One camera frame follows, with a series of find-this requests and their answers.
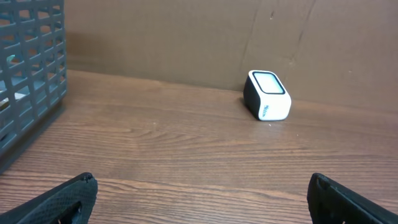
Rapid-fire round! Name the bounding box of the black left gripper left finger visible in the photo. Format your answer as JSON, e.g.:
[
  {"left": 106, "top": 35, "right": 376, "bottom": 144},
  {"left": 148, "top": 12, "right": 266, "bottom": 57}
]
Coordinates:
[{"left": 1, "top": 172, "right": 98, "bottom": 224}]

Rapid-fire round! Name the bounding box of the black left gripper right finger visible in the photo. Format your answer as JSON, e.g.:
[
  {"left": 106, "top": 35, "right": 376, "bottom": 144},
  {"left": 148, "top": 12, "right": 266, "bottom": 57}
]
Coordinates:
[{"left": 307, "top": 173, "right": 397, "bottom": 224}]

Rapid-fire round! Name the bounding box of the white barcode scanner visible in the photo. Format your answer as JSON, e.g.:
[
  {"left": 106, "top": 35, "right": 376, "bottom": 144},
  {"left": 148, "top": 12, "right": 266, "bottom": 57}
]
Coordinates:
[{"left": 243, "top": 70, "right": 292, "bottom": 121}]

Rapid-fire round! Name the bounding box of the grey plastic mesh basket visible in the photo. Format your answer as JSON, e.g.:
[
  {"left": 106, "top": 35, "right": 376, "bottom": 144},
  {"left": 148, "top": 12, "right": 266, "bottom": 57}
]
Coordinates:
[{"left": 1, "top": 0, "right": 67, "bottom": 172}]

